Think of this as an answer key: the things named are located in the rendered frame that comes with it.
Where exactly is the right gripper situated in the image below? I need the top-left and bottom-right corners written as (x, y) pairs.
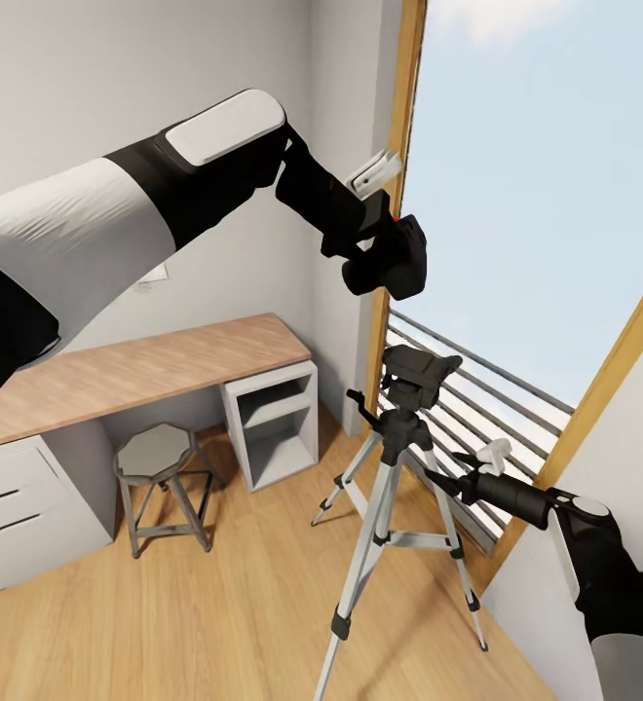
top-left (424, 452), bottom-right (525, 516)

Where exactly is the camera tripod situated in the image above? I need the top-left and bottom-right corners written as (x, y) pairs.
top-left (311, 344), bottom-right (488, 701)

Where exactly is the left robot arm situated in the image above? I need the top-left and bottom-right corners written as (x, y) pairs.
top-left (0, 89), bottom-right (408, 388)

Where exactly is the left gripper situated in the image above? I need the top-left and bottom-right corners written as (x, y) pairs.
top-left (303, 174), bottom-right (408, 268)

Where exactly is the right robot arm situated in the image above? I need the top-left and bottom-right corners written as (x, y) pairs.
top-left (424, 438), bottom-right (643, 701)

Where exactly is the digital camera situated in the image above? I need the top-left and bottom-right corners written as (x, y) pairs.
top-left (342, 214), bottom-right (428, 301)

